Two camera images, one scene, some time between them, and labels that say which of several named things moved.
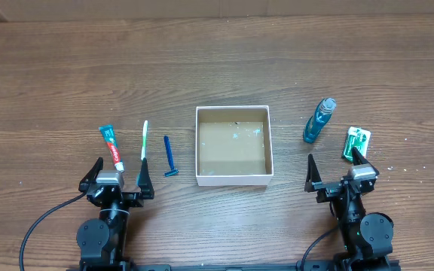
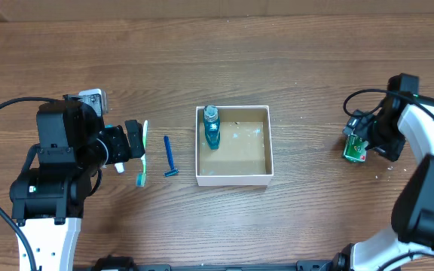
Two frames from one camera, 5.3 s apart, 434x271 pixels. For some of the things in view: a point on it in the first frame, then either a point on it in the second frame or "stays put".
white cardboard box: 233,146 stays put
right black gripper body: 332,188 → 358,128
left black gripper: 127,194 → 133,138
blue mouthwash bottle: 316,124 → 212,126
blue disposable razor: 173,171 stays put
